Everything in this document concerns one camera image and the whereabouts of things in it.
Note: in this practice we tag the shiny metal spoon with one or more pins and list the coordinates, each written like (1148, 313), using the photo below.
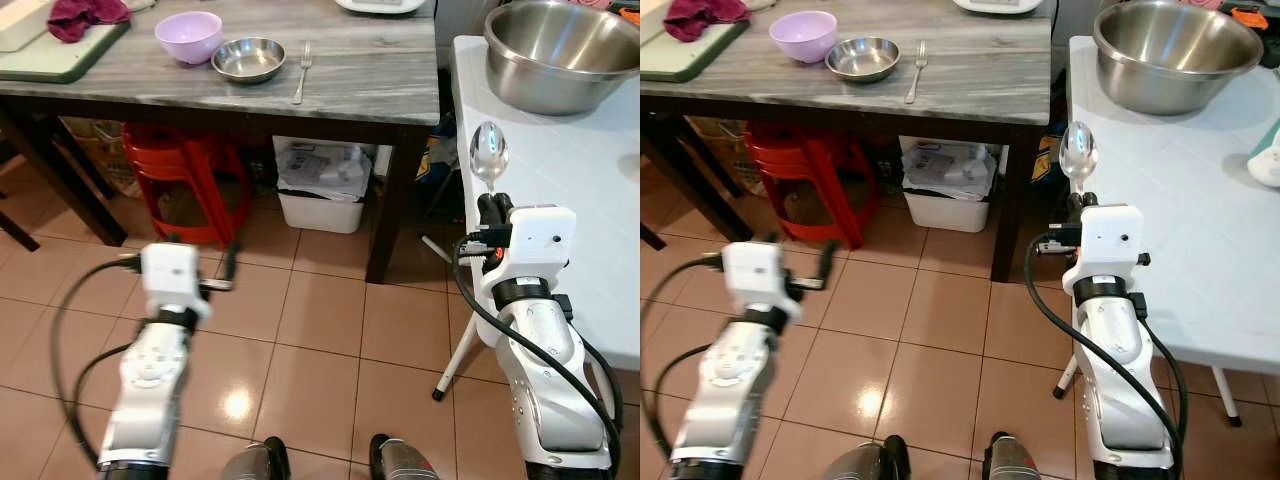
(1078, 155)
(488, 155)

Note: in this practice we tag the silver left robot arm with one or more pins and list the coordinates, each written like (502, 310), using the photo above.
(722, 385)
(150, 380)

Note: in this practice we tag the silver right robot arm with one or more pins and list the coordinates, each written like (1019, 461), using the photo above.
(1120, 370)
(545, 370)

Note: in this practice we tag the white folding table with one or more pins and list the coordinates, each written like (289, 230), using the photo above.
(1190, 240)
(580, 200)

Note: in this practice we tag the red plastic stool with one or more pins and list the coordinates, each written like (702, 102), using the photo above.
(810, 165)
(190, 165)

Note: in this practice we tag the white bin with bag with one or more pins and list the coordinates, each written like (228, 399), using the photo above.
(322, 190)
(948, 190)

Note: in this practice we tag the dark wooden marble-top table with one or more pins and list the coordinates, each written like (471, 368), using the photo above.
(1000, 95)
(380, 95)

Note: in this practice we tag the large stainless steel bowl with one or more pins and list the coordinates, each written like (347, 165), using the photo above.
(560, 65)
(1175, 65)

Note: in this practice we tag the robot left leg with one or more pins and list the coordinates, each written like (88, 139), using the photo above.
(258, 462)
(870, 462)

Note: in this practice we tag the robot leg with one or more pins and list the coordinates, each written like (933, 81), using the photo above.
(870, 462)
(402, 460)
(258, 462)
(1012, 460)

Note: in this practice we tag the green white object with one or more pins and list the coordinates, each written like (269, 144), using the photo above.
(1266, 158)

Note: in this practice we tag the metal fork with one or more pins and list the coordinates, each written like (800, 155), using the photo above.
(917, 70)
(303, 72)

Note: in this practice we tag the small stainless steel bowl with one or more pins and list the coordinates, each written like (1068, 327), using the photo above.
(862, 59)
(248, 60)

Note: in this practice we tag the white appliance base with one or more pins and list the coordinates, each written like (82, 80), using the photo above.
(998, 5)
(380, 5)

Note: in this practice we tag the lilac plastic bowl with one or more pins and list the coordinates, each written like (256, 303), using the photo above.
(188, 40)
(802, 38)

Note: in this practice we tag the orange black tool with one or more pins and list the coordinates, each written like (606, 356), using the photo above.
(1250, 17)
(628, 12)

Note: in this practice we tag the cream plastic box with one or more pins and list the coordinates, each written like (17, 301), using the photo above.
(20, 25)
(650, 22)

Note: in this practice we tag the robot right leg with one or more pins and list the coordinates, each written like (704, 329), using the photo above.
(1012, 460)
(402, 460)

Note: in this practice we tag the green-edged cutting board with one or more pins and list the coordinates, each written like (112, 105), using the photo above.
(690, 58)
(55, 62)

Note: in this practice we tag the dark red cloth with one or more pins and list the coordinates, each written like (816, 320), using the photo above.
(705, 16)
(85, 18)

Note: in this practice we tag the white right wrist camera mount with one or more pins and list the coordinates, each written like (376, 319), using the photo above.
(538, 245)
(1108, 240)

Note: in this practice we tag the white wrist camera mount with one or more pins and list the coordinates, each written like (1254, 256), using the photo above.
(755, 272)
(170, 275)
(1108, 240)
(538, 245)

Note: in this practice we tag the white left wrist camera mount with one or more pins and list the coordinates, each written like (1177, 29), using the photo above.
(170, 275)
(755, 272)

